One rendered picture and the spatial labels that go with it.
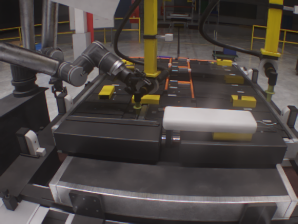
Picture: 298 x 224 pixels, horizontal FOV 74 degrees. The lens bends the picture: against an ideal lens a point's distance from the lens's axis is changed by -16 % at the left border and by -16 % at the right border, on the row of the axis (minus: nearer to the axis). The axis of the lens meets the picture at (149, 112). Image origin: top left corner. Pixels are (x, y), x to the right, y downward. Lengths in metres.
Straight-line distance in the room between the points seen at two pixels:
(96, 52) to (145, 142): 0.57
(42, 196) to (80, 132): 0.32
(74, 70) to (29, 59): 0.25
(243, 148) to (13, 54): 1.10
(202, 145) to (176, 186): 0.17
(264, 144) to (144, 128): 0.47
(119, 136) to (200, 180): 0.34
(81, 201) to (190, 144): 0.43
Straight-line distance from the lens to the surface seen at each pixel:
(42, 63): 1.26
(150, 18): 1.14
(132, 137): 0.86
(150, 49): 1.16
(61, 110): 1.61
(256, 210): 0.82
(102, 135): 0.89
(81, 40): 6.31
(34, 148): 1.22
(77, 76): 1.18
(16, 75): 2.03
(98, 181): 0.85
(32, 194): 1.04
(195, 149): 0.85
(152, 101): 1.38
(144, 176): 0.86
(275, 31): 1.00
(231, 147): 0.87
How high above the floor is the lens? 1.56
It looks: 26 degrees down
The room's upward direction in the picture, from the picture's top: straight up
